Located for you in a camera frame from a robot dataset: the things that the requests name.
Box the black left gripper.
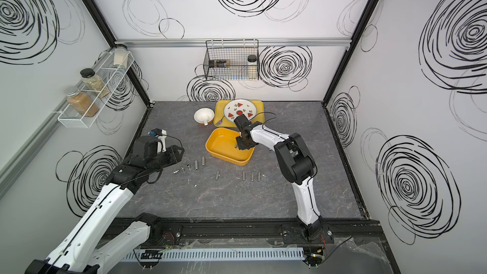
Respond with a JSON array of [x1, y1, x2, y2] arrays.
[[148, 144, 186, 175]]

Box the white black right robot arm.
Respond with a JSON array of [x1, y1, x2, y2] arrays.
[[234, 115, 323, 242]]

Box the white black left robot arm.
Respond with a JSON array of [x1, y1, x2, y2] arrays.
[[25, 135, 185, 273]]

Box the yellow plastic storage box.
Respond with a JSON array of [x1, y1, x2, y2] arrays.
[[205, 128, 254, 166]]

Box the yellow plastic tray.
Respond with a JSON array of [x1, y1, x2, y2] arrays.
[[214, 99, 265, 128]]

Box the watermelon pattern ceramic plate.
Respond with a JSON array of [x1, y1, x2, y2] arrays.
[[224, 99, 257, 122]]

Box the orange white bowl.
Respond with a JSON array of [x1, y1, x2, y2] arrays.
[[194, 108, 214, 126]]

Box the dark item in basket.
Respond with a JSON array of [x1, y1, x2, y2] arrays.
[[207, 59, 230, 69]]

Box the spice jar brown powder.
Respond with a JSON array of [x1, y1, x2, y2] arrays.
[[64, 86, 99, 117]]

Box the spice jar black lid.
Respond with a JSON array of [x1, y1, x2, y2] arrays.
[[80, 68, 110, 98]]

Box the spice jar white contents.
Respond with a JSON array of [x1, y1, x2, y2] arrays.
[[114, 44, 129, 69]]

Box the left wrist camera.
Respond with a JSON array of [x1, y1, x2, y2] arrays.
[[148, 128, 167, 153]]

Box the black wire wall basket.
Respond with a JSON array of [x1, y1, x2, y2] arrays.
[[203, 39, 260, 81]]

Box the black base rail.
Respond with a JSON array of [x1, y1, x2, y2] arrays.
[[142, 218, 384, 247]]

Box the clear acrylic wall shelf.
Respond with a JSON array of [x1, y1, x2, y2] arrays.
[[58, 47, 136, 129]]

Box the white slotted cable duct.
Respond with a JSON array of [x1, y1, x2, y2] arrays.
[[121, 247, 305, 263]]

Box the black corner frame post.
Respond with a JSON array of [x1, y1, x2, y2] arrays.
[[323, 0, 379, 106]]

